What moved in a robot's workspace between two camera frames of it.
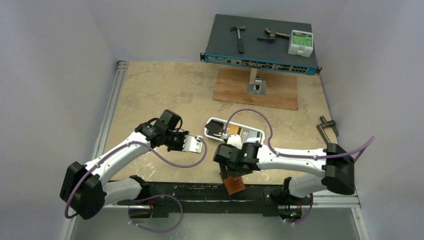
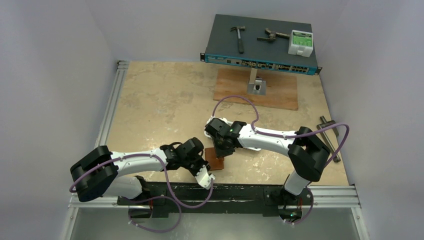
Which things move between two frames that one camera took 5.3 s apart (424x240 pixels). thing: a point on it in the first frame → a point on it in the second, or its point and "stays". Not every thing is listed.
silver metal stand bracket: x=256 y=85 stays
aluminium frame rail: x=121 y=66 stays
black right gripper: x=224 y=166 → x=224 y=148
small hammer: x=240 y=42 stays
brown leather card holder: x=234 y=185 → x=215 y=163
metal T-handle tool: x=326 y=124 stays
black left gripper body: x=175 y=140 → x=195 y=163
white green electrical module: x=301 y=43 stays
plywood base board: x=231 y=86 stays
